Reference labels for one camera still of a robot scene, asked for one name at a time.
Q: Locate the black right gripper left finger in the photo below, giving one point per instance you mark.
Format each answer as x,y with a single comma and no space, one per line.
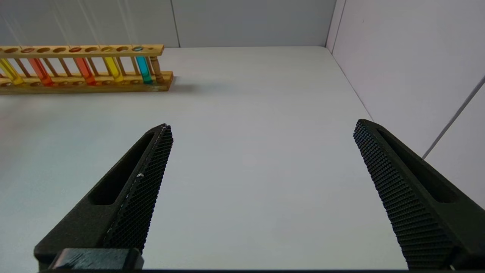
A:
132,204

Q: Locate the blue pigment test tube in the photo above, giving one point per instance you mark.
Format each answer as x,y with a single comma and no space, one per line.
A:
144,70

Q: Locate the orange pigment test tube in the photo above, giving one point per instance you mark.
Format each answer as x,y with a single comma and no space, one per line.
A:
41,72
85,71

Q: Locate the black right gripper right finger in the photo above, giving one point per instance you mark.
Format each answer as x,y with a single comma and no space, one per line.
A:
409,201

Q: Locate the yellow pigment test tube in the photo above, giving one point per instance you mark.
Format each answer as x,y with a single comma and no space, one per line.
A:
113,70
10,72

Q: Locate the wooden test tube rack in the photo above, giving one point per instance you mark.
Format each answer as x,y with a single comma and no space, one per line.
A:
94,88

